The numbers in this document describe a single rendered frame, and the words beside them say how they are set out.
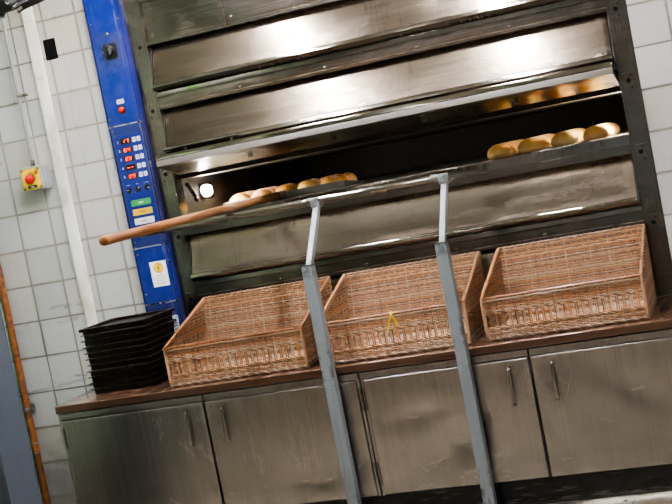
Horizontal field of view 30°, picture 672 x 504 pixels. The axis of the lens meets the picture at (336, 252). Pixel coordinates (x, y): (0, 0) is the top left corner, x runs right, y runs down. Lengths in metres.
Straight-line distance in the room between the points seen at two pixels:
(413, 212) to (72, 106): 1.50
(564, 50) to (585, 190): 0.52
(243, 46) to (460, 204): 1.06
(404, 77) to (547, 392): 1.35
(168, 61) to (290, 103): 0.55
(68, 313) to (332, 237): 1.23
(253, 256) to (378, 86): 0.85
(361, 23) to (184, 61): 0.75
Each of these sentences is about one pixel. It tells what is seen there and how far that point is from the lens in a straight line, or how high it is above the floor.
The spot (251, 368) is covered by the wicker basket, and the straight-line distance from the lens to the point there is 4.58.
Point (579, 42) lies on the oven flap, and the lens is 4.70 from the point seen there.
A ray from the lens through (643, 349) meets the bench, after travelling 4.21.
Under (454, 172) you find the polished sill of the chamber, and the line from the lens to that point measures 4.77.
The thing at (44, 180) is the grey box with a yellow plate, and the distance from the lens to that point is 5.34.
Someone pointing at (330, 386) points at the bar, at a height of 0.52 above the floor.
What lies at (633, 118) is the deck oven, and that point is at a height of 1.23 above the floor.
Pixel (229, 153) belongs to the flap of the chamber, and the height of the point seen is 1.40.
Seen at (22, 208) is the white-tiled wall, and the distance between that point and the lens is 5.48.
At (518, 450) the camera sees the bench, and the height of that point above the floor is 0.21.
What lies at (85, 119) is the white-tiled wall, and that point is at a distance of 5.30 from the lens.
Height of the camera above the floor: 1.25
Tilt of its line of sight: 4 degrees down
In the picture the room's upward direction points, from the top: 11 degrees counter-clockwise
